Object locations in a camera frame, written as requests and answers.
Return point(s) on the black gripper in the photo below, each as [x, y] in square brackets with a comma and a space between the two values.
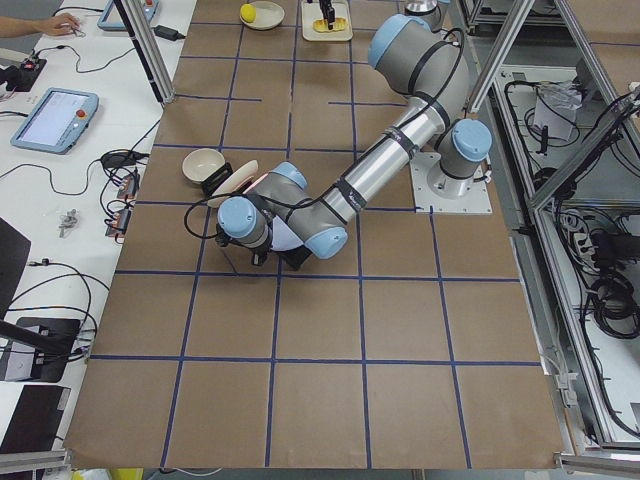
[258, 258]
[326, 7]

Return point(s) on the blue plate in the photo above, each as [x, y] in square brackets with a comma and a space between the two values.
[283, 237]

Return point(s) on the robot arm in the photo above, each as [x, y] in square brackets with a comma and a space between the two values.
[432, 11]
[416, 63]

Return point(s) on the pink plate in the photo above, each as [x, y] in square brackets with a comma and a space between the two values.
[252, 183]

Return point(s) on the cream plate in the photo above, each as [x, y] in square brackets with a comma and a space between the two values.
[240, 177]

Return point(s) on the person's hand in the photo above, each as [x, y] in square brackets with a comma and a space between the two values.
[59, 25]

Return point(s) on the white rectangular tray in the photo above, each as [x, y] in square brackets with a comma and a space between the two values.
[310, 11]

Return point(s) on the black dish rack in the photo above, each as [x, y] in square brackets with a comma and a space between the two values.
[220, 175]

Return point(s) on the yellow lemon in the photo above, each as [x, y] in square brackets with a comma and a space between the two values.
[248, 13]

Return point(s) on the small cream bowl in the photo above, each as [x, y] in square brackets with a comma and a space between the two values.
[200, 164]

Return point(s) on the black power adapter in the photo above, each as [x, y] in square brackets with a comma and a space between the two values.
[168, 33]

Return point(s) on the black monitor stand base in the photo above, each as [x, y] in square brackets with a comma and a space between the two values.
[38, 348]

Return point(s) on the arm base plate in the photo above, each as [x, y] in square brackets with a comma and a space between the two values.
[435, 192]

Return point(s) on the aluminium frame post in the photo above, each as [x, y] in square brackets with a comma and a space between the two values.
[143, 40]

